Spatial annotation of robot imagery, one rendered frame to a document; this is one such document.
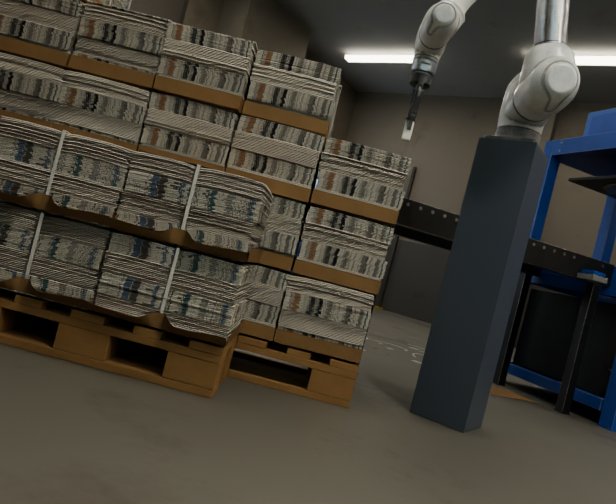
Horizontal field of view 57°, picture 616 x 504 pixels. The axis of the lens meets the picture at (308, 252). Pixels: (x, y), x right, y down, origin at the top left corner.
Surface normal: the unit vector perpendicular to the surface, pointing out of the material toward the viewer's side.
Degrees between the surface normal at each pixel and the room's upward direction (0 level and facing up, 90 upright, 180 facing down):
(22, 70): 90
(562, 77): 96
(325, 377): 90
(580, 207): 90
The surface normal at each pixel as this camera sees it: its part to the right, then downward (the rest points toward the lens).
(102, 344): 0.00, -0.02
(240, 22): -0.54, -0.15
